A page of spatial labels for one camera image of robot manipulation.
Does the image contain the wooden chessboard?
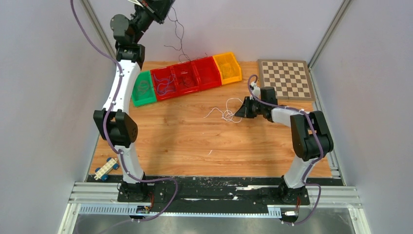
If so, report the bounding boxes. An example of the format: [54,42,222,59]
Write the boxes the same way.
[257,59,315,101]

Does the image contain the yellow wire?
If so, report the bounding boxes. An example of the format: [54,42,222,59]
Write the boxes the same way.
[221,62,239,80]

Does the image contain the white blue toy car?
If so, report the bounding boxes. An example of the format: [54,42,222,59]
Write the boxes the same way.
[94,157,119,182]

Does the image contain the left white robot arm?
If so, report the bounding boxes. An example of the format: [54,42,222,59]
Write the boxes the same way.
[93,0,174,202]

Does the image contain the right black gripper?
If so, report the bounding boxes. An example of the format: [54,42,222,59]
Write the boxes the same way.
[235,97,266,119]

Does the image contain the yellow plastic bin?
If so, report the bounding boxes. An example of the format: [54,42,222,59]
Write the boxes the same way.
[212,52,243,85]

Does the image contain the left red plastic bin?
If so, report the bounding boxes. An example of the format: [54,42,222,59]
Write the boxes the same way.
[150,66,178,101]

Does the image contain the pink wire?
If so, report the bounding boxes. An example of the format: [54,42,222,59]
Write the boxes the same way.
[136,80,153,98]

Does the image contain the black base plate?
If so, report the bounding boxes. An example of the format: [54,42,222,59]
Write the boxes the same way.
[85,174,344,214]

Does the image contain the green plastic bin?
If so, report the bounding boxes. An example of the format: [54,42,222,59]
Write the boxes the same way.
[131,71,157,107]

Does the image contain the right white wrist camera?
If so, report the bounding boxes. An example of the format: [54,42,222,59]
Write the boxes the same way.
[249,82,261,100]

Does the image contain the aluminium frame rail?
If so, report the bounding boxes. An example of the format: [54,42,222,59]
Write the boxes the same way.
[58,182,371,234]

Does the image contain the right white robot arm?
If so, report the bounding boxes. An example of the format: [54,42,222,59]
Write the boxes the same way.
[235,85,334,204]

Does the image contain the red plastic bin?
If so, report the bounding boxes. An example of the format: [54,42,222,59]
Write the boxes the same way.
[150,66,178,101]
[172,62,199,96]
[191,57,222,91]

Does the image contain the right red plastic bin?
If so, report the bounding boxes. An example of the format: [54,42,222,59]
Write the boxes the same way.
[191,57,222,91]

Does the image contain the middle red plastic bin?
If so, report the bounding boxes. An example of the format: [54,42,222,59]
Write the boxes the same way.
[172,62,199,96]

